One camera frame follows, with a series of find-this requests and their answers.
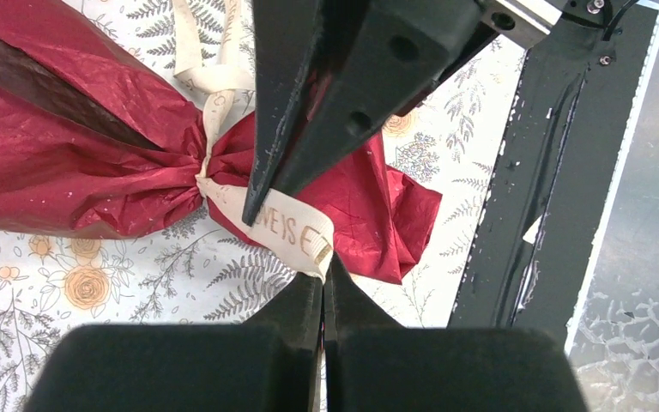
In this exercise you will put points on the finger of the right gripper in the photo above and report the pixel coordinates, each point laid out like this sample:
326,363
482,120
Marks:
402,51
301,132

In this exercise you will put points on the cream ribbon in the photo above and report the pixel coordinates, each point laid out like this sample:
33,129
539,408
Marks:
298,234

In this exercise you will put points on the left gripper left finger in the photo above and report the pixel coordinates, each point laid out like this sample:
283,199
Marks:
267,363

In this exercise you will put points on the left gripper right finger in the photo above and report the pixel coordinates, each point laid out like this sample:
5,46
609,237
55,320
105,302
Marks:
375,364

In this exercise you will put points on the floral patterned tablecloth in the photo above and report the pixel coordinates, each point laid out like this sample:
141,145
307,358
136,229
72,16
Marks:
196,272

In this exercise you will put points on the dark red wrapping paper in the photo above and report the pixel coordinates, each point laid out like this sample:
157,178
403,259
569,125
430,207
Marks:
95,144

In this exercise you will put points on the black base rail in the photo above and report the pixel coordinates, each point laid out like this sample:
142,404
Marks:
555,165

